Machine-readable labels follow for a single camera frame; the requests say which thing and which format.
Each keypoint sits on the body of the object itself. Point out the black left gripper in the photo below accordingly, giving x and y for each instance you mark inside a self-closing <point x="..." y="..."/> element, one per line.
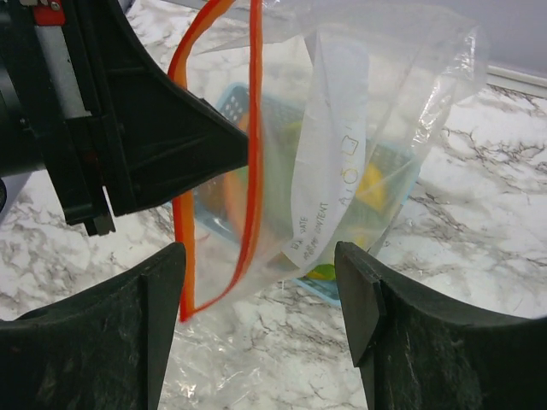
<point x="154" y="140"/>

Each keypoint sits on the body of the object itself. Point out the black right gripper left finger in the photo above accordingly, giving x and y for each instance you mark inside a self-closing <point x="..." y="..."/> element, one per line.
<point x="106" y="347"/>

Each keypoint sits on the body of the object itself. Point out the light blue plastic basket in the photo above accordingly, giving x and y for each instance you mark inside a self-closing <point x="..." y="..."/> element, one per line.
<point x="315" y="151"/>

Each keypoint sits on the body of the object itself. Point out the orange papaya slice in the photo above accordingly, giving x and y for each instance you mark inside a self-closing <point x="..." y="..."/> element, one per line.
<point x="235" y="185"/>

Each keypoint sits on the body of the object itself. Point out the yellow banana bunch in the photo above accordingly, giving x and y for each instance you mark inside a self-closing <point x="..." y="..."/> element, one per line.
<point x="371" y="192"/>

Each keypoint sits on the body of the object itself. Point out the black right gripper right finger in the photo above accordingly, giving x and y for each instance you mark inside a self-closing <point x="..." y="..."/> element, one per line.
<point x="417" y="348"/>

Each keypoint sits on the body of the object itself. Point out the clear zip bag orange zipper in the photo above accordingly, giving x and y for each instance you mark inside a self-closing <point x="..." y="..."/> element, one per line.
<point x="252" y="48"/>

